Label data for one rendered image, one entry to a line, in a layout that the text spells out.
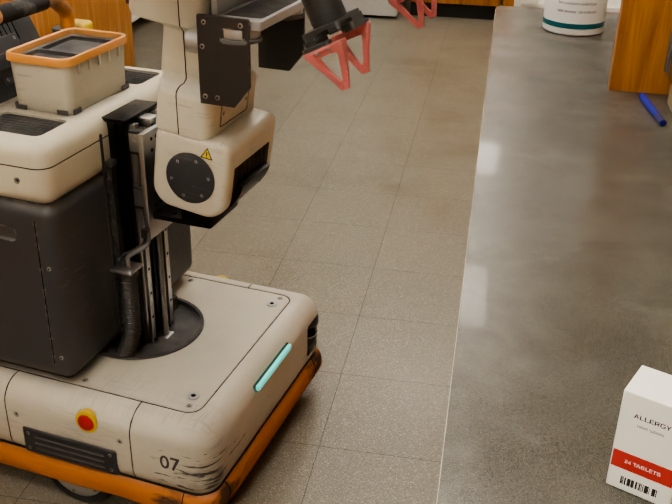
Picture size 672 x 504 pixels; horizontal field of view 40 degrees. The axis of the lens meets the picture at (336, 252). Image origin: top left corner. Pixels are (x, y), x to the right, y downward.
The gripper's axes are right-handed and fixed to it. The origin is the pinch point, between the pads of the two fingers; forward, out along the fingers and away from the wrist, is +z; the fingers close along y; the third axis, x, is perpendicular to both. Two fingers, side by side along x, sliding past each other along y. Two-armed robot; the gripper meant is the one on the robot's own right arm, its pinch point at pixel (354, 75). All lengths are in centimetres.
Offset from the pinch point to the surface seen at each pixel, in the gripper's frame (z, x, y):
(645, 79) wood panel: 22, -37, 29
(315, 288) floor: 69, 84, 99
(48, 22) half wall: -42, 173, 154
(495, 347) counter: 21, -28, -60
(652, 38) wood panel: 16, -40, 29
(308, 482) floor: 83, 57, 16
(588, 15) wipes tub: 14, -25, 65
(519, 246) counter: 20, -27, -38
